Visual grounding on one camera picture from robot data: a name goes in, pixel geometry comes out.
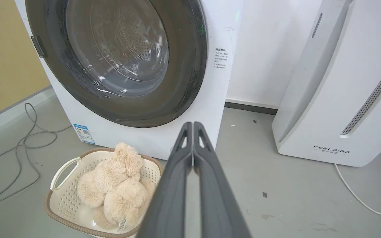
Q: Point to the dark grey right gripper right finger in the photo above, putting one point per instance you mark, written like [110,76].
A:
[217,201]

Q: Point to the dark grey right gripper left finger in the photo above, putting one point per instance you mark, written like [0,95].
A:
[170,198]

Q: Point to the white front-load washing machine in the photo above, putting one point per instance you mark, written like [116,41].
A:
[210,99]

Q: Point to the dark round washing machine door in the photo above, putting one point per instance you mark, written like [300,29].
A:
[177,92]

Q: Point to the beige plush teddy bear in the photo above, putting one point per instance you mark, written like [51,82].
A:
[117,188]

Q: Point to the cream perforated laundry basket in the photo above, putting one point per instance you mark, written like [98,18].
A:
[65,201]

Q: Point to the white air purifier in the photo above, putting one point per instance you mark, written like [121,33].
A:
[342,82]

